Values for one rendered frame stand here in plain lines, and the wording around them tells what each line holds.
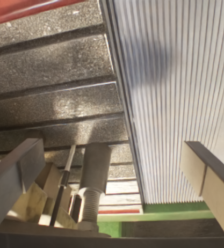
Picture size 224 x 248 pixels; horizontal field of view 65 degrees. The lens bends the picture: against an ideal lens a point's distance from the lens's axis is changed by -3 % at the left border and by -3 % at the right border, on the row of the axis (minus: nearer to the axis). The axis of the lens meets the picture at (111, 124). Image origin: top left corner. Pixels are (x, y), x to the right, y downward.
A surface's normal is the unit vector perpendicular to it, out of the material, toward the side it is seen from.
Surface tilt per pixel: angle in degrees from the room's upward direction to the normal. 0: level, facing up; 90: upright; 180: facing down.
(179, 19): 61
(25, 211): 90
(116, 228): 90
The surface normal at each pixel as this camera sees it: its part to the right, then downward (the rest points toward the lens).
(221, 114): -0.88, 0.42
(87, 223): -0.07, -0.75
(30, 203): 0.98, -0.11
